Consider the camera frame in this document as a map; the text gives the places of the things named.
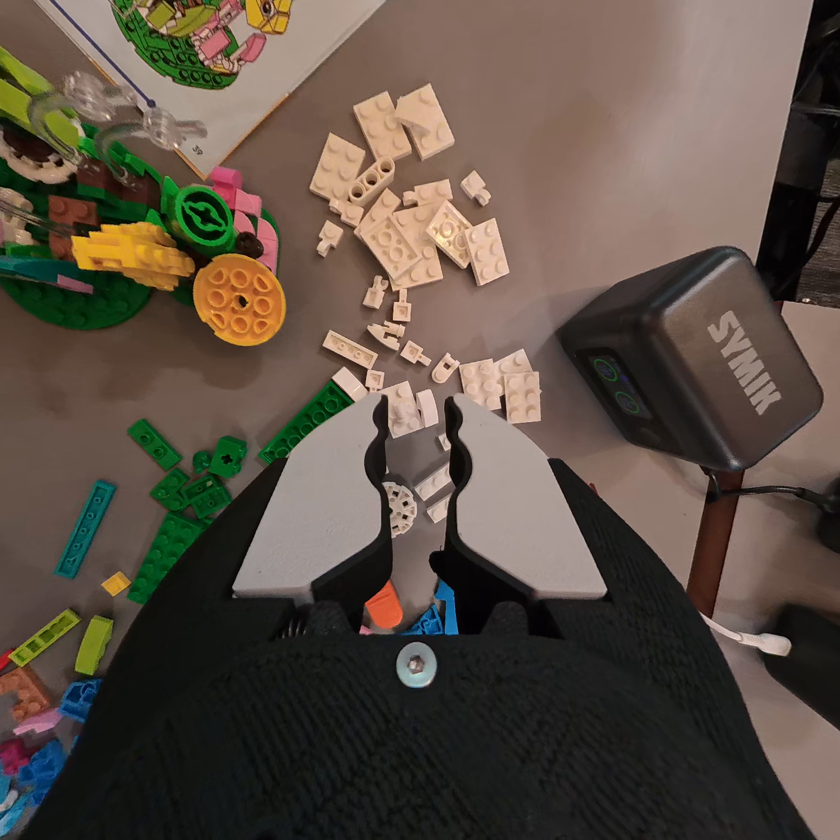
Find teal long plate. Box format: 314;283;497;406
54;481;118;580

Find black power adapter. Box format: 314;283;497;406
814;478;840;553

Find tan notched plate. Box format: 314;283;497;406
0;666;52;723

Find pile of white bricks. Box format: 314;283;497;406
308;83;542;526

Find lime studded plate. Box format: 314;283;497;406
8;608;81;667

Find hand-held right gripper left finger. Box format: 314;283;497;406
233;394;395;605

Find blue clip brick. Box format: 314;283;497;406
59;679;102;723

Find brown wooden desk leg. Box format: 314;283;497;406
686;469;746;618

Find black cable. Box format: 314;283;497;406
705;465;840;519

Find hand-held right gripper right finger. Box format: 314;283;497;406
430;394;608;611

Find orange brick separator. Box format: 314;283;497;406
364;581;403;632

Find black office chair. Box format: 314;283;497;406
755;0;840;303

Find cluster of blue bricks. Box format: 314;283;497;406
403;581;459;636

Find brick instruction booklet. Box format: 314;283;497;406
33;0;388;179

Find pile of green bricks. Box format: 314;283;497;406
126;381;355;605

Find dark object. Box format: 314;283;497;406
761;604;840;729

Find black power bank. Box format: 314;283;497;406
556;246;824;472

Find lime smooth slope brick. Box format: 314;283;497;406
74;615;114;677

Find colourful brick flower model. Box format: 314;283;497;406
0;46;286;347

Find cyan and magenta bricks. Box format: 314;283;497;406
0;735;76;821

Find grey desk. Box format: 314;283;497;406
0;0;815;840

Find white round gear plate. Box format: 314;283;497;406
382;482;419;534

